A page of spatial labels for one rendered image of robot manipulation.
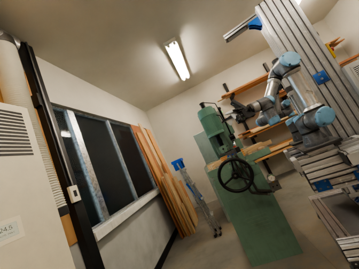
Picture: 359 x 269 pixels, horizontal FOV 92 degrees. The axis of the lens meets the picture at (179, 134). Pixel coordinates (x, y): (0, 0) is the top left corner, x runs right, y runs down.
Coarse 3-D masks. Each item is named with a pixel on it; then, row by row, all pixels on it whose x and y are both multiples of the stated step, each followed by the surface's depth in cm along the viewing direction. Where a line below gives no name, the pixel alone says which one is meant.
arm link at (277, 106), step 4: (280, 84) 170; (280, 88) 172; (276, 96) 179; (276, 100) 182; (276, 104) 184; (276, 108) 188; (280, 108) 188; (280, 112) 191; (280, 116) 194; (284, 116) 194
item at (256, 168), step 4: (256, 164) 156; (252, 168) 157; (256, 168) 156; (244, 172) 158; (248, 172) 157; (256, 172) 156; (260, 172) 155; (228, 176) 162; (244, 176) 158; (216, 180) 164; (224, 180) 162; (232, 180) 161; (236, 180) 160; (240, 180) 159; (216, 184) 164; (220, 184) 163; (228, 184) 161; (232, 184) 161; (216, 188) 164; (220, 188) 163
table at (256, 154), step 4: (264, 148) 155; (268, 148) 154; (252, 152) 165; (256, 152) 157; (260, 152) 156; (264, 152) 155; (268, 152) 154; (244, 156) 160; (248, 156) 158; (252, 156) 157; (256, 156) 156; (260, 156) 156; (248, 160) 149; (252, 160) 157; (228, 164) 162; (244, 164) 150; (216, 168) 165; (224, 168) 163; (228, 168) 162; (208, 172) 167; (212, 172) 166; (216, 172) 165; (212, 176) 166
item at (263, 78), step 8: (336, 40) 335; (264, 64) 397; (344, 64) 339; (256, 80) 356; (264, 80) 384; (224, 88) 416; (240, 88) 362; (248, 88) 391; (224, 96) 376; (232, 96) 376; (280, 96) 353; (296, 112) 330; (248, 128) 394; (256, 128) 352; (264, 128) 346; (240, 136) 377; (248, 136) 363; (256, 136) 355; (280, 144) 342; (288, 144) 336; (272, 152) 348; (256, 160) 344; (264, 160) 382
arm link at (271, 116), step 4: (268, 108) 111; (272, 108) 111; (264, 112) 113; (268, 112) 111; (272, 112) 110; (276, 112) 111; (264, 116) 115; (268, 116) 111; (272, 116) 110; (276, 116) 110; (264, 120) 117; (268, 120) 112; (272, 120) 110; (276, 120) 109; (280, 120) 110; (272, 124) 111
